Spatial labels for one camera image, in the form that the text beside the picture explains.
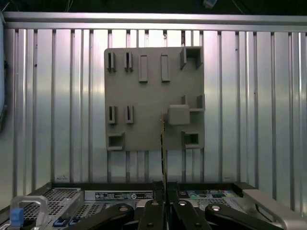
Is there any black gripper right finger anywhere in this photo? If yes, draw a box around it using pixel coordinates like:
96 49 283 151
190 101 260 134
166 181 286 230

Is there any black PC case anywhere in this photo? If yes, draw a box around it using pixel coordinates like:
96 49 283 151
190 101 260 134
9 181 307 230

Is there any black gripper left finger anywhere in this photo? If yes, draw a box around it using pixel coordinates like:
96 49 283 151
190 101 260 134
71 181 166 230

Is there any silver power supply unit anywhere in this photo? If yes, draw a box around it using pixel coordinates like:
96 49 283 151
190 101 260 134
21 188 154 230

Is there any grey parts rack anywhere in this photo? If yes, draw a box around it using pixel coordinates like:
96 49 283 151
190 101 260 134
104 45 206 152

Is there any green RAM stick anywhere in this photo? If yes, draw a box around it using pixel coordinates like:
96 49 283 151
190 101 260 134
159 110 167 192

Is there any blue case latch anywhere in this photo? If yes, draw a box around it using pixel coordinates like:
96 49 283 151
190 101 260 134
11 207 24 225

